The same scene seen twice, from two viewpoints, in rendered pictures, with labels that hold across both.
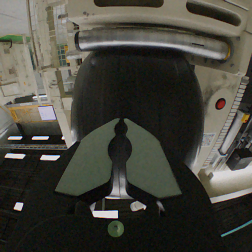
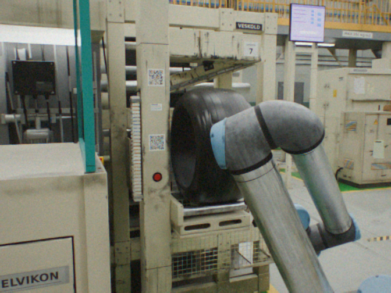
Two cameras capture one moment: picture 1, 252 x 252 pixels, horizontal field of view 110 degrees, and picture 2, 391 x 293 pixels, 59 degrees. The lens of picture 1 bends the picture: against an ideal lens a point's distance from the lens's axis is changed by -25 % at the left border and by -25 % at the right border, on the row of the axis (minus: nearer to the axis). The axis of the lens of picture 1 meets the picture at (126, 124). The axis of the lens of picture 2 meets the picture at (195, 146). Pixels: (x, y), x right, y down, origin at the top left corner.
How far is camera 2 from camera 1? 1.44 m
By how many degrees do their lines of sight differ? 44
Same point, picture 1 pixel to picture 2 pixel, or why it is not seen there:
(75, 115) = not seen: hidden behind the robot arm
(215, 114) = (157, 167)
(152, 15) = (222, 218)
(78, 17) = (246, 215)
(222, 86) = (160, 190)
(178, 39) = (209, 211)
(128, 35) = (228, 208)
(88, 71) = not seen: hidden behind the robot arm
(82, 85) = not seen: hidden behind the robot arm
